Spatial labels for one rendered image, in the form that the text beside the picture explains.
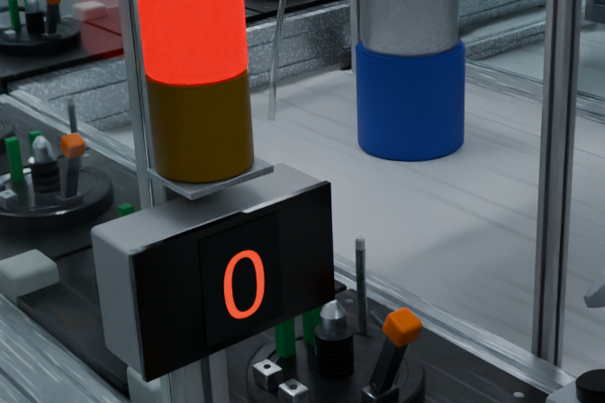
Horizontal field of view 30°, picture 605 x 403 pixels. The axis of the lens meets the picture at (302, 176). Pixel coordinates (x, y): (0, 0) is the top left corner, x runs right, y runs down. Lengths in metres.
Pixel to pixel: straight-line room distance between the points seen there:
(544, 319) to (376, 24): 0.68
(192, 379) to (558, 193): 0.40
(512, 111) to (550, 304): 0.86
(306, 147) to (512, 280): 0.48
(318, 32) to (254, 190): 1.42
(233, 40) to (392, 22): 1.03
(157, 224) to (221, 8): 0.11
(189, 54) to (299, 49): 1.46
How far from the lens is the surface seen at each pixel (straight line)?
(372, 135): 1.61
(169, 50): 0.53
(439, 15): 1.56
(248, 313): 0.58
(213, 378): 0.65
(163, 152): 0.55
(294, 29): 1.96
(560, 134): 0.91
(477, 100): 1.85
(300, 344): 0.93
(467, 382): 0.91
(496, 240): 1.38
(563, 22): 0.88
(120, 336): 0.57
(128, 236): 0.55
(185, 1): 0.52
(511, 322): 1.21
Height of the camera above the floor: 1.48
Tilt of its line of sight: 23 degrees down
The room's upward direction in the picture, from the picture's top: 3 degrees counter-clockwise
